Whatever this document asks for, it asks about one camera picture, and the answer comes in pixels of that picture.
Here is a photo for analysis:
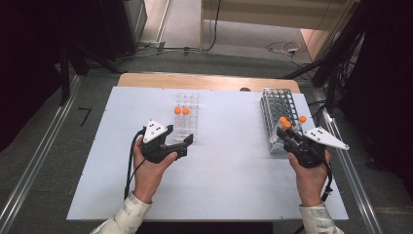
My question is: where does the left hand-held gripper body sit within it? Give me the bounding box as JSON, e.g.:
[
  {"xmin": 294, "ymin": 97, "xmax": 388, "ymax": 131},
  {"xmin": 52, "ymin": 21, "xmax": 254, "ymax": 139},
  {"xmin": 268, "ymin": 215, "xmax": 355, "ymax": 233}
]
[{"xmin": 140, "ymin": 119, "xmax": 173, "ymax": 165}]

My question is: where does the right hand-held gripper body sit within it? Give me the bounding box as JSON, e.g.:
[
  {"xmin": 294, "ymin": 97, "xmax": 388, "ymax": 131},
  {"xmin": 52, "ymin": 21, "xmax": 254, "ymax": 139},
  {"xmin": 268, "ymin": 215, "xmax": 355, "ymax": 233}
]
[{"xmin": 284, "ymin": 126, "xmax": 351, "ymax": 170}]

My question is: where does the clear plastic tube rack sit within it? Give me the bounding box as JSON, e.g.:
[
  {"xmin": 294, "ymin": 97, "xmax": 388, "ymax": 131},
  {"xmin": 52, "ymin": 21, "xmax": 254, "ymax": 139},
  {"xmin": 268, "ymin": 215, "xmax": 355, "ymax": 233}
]
[{"xmin": 171, "ymin": 92, "xmax": 201, "ymax": 142}]

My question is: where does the metal tube rack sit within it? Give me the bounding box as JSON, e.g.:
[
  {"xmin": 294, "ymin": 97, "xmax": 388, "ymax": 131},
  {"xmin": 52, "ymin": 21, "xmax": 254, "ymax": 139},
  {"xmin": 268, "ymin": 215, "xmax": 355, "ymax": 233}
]
[{"xmin": 259, "ymin": 87, "xmax": 308, "ymax": 155}]

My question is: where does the person's left hand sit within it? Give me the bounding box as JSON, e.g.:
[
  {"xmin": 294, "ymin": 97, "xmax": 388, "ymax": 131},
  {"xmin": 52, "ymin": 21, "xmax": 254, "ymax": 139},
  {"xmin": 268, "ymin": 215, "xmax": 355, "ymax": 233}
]
[{"xmin": 132, "ymin": 136, "xmax": 179, "ymax": 205}]

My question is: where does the person's right hand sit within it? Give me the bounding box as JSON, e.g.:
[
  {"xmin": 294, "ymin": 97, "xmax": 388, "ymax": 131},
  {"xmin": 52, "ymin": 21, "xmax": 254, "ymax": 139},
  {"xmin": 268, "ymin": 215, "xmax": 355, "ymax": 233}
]
[{"xmin": 286, "ymin": 149, "xmax": 332, "ymax": 208}]

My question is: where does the grey power strip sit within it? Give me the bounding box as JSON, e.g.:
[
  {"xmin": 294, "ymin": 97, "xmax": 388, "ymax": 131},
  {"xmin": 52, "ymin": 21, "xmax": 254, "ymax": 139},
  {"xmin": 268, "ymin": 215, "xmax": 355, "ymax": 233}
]
[{"xmin": 138, "ymin": 40, "xmax": 167, "ymax": 51}]

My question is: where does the black metal stand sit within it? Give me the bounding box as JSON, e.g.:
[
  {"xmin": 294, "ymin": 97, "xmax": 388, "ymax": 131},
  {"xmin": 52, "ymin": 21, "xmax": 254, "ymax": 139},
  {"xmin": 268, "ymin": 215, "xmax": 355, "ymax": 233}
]
[{"xmin": 57, "ymin": 42, "xmax": 126, "ymax": 107}]

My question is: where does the black cabinet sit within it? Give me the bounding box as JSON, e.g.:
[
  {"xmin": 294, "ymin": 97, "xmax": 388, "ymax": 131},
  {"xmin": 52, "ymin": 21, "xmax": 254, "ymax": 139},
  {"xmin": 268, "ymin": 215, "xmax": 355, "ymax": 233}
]
[{"xmin": 99, "ymin": 0, "xmax": 148, "ymax": 61}]

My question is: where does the beige wooden shelf unit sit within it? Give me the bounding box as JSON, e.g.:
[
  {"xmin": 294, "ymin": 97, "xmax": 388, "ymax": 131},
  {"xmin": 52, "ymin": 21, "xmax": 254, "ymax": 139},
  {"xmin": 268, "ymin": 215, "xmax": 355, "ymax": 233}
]
[{"xmin": 199, "ymin": 0, "xmax": 359, "ymax": 62}]

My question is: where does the left hand-held gripper cable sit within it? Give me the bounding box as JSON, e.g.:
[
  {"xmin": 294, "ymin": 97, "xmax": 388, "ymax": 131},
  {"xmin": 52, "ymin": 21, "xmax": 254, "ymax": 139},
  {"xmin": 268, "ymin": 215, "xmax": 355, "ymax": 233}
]
[{"xmin": 123, "ymin": 128, "xmax": 147, "ymax": 201}]

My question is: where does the hand-held gripper cable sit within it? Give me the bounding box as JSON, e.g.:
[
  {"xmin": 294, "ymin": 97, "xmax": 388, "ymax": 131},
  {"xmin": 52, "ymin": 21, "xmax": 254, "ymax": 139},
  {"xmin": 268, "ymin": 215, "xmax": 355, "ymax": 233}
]
[
  {"xmin": 319, "ymin": 159, "xmax": 335, "ymax": 203},
  {"xmin": 123, "ymin": 128, "xmax": 147, "ymax": 201}
]

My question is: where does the right hand-held gripper cable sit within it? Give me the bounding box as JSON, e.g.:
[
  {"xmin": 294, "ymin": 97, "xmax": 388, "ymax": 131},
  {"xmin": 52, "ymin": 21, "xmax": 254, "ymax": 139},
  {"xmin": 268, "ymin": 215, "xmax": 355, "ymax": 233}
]
[{"xmin": 319, "ymin": 159, "xmax": 335, "ymax": 203}]

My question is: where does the aluminium floor rail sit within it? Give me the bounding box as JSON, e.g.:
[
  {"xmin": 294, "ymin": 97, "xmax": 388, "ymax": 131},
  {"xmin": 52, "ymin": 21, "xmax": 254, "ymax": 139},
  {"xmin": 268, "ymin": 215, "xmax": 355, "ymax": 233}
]
[
  {"xmin": 0, "ymin": 75, "xmax": 82, "ymax": 234},
  {"xmin": 313, "ymin": 87, "xmax": 384, "ymax": 234}
]

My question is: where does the black stand with cables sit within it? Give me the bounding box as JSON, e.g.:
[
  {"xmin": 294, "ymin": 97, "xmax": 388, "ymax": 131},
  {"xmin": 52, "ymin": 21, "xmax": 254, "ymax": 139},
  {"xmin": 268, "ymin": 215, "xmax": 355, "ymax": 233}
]
[{"xmin": 282, "ymin": 0, "xmax": 369, "ymax": 113}]

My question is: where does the white coiled cable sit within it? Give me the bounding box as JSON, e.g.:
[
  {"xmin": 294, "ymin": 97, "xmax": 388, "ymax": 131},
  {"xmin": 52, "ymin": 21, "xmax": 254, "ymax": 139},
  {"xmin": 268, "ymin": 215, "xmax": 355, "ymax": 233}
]
[{"xmin": 266, "ymin": 40, "xmax": 304, "ymax": 60}]

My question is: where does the black hanging cable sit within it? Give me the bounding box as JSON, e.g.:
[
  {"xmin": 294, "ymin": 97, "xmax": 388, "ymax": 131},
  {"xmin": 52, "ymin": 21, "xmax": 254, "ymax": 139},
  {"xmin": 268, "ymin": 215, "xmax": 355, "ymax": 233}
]
[{"xmin": 204, "ymin": 0, "xmax": 223, "ymax": 53}]

